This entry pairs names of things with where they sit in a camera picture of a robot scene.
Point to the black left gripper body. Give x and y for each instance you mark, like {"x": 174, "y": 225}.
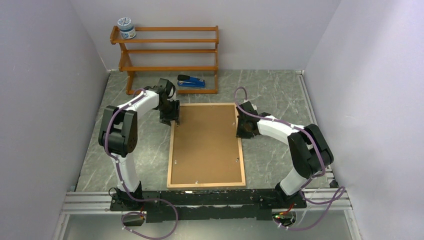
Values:
{"x": 167, "y": 112}

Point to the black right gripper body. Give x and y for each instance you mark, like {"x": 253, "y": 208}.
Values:
{"x": 242, "y": 131}

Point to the light wooden picture frame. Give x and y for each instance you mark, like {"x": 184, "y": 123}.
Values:
{"x": 207, "y": 184}

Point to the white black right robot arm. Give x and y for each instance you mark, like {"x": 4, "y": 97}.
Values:
{"x": 309, "y": 151}

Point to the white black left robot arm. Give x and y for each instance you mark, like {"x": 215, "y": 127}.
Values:
{"x": 118, "y": 134}

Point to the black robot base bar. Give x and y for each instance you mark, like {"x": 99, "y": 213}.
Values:
{"x": 184, "y": 205}

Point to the blue black stapler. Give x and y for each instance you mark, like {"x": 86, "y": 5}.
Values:
{"x": 190, "y": 82}

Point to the orange wooden shelf rack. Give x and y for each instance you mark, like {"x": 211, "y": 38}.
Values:
{"x": 169, "y": 49}

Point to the white blue lidded jar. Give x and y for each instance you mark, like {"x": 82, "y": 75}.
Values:
{"x": 126, "y": 28}

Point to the aluminium rail frame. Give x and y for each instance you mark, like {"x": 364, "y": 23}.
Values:
{"x": 213, "y": 170}

